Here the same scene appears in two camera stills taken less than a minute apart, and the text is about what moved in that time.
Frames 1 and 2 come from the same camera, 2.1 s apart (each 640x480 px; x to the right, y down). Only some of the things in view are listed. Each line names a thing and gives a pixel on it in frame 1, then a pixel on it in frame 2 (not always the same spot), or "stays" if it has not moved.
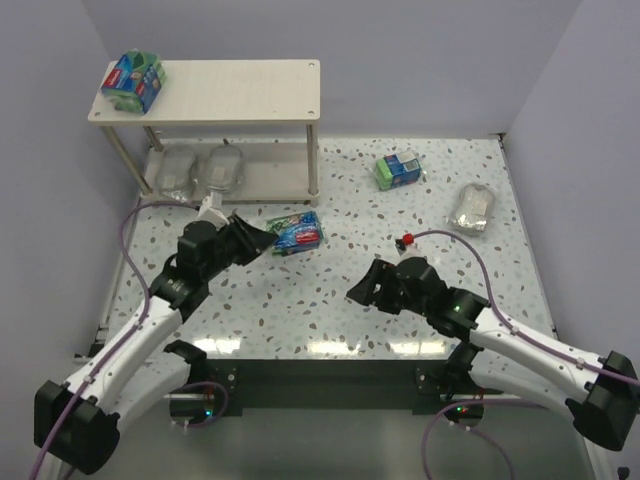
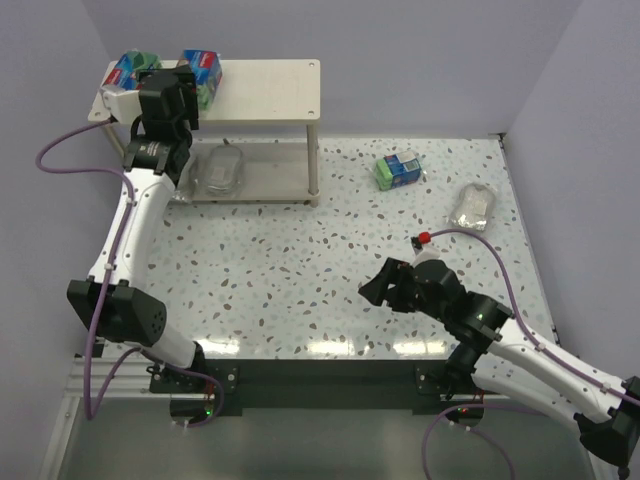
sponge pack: x=133 y=81 stays
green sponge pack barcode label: x=396 y=170 stays
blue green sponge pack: x=296 y=233 -> x=206 y=67
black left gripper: x=238 y=240 -> x=185 y=93
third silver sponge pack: x=472 y=208 stays
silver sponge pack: x=223 y=168 stays
